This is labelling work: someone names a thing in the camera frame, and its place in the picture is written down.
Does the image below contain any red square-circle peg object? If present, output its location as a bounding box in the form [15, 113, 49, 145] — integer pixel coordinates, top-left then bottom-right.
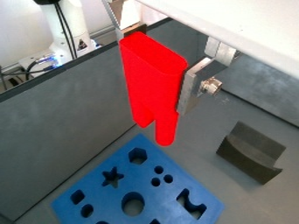
[118, 31, 188, 146]

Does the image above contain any dark grey curved fixture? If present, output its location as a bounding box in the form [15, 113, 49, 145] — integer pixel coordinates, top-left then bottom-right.
[216, 122, 285, 185]

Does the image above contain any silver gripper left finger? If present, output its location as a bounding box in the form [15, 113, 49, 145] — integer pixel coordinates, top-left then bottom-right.
[101, 0, 146, 40]

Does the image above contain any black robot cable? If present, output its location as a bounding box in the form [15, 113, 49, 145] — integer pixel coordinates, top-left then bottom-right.
[52, 2, 78, 60]

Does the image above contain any blue foam shape board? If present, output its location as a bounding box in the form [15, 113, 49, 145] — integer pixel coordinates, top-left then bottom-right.
[50, 134, 224, 224]

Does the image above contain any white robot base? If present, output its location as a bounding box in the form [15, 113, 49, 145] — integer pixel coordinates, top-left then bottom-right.
[19, 0, 98, 80]

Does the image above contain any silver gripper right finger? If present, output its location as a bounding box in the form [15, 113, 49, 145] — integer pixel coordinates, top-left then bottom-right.
[176, 37, 238, 116]

